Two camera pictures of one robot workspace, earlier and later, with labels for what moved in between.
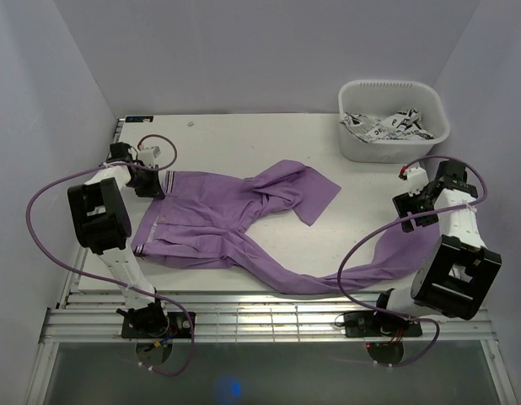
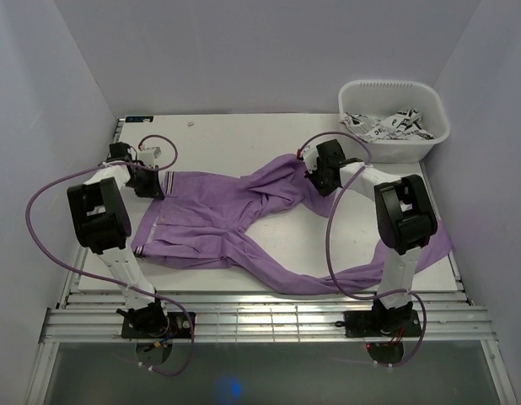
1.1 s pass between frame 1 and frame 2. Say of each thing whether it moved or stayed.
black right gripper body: moved
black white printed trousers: stayed
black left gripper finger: stayed
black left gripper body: stayed
